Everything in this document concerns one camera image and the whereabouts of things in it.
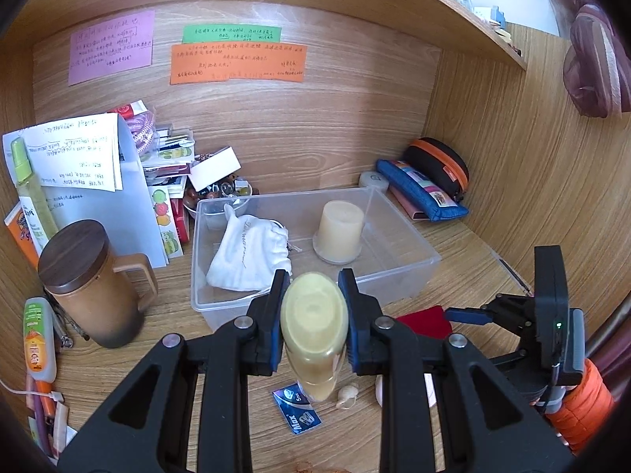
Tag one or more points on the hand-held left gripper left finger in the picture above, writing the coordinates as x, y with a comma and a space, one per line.
274, 327

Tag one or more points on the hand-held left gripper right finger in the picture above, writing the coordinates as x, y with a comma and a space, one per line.
351, 327

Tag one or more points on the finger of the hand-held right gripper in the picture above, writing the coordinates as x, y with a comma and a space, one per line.
466, 316

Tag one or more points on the yellow lotion bottle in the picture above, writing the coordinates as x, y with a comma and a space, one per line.
313, 322

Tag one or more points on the clear plastic storage box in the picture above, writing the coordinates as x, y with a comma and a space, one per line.
394, 256

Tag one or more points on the wooden desktop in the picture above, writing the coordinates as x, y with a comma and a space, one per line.
468, 276

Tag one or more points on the red cloth pouch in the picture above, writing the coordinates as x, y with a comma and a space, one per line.
426, 322

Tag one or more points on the small beige shell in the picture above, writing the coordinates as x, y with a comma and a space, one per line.
347, 396

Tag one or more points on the blue gum packet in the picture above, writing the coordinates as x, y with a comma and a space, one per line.
296, 411

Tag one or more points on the cream candle jar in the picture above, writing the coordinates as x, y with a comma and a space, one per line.
340, 229

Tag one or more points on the pink wallet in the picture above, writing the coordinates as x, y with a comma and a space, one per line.
406, 207

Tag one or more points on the blue fabric pencil case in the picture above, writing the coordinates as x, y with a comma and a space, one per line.
429, 197

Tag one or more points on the bowl of beads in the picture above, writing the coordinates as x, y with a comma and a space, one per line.
217, 199

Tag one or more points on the white round device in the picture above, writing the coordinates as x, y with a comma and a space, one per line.
373, 180

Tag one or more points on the fruit sticker sheet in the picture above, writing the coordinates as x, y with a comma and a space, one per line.
165, 221

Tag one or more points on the black and orange zip case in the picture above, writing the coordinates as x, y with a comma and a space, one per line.
441, 157

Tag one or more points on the white card box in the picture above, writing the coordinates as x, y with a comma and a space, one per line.
214, 168

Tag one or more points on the brown mug with wooden lid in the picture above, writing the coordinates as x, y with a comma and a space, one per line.
93, 295

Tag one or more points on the pile of sticker cards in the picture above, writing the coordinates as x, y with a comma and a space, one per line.
170, 152

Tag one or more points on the metal nail clipper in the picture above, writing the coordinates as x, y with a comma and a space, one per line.
66, 330

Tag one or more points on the orange and white tube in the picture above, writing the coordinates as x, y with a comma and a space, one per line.
39, 340

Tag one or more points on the orange pen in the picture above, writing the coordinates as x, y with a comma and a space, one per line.
48, 406

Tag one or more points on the maroon striped cushion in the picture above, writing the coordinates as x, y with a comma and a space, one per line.
594, 59

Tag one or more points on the handwritten white papers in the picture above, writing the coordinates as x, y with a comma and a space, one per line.
74, 157

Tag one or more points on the orange paper note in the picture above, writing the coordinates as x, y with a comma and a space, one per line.
236, 64

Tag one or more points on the orange cardboard box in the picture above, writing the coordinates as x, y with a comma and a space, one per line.
22, 231

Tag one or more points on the green spray bottle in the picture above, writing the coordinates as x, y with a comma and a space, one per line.
32, 192

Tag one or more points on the green paper note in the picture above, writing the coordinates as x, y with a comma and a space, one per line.
231, 34

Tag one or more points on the pink paper note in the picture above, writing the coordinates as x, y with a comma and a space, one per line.
111, 47

